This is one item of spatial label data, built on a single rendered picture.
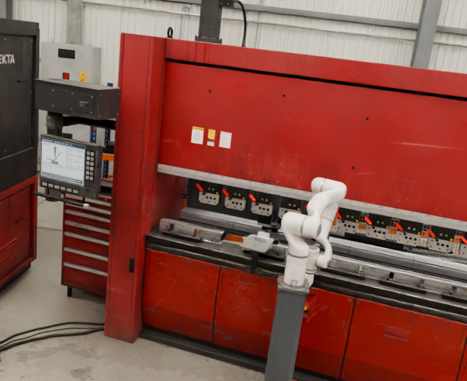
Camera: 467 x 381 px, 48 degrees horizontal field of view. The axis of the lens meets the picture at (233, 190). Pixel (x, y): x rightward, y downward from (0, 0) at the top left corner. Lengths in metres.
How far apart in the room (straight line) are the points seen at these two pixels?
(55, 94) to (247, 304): 1.95
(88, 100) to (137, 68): 0.45
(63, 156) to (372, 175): 2.02
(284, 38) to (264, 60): 4.25
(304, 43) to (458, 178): 4.66
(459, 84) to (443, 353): 1.73
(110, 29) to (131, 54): 4.54
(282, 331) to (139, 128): 1.66
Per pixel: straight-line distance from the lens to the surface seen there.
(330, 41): 7.81
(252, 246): 3.60
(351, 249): 3.96
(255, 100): 3.59
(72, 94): 3.49
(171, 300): 4.07
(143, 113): 3.66
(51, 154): 3.63
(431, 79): 3.45
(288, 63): 3.51
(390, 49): 7.92
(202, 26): 3.77
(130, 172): 3.78
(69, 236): 4.66
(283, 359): 3.29
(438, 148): 3.50
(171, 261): 3.95
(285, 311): 3.13
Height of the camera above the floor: 2.30
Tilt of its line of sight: 15 degrees down
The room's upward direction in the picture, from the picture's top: 7 degrees clockwise
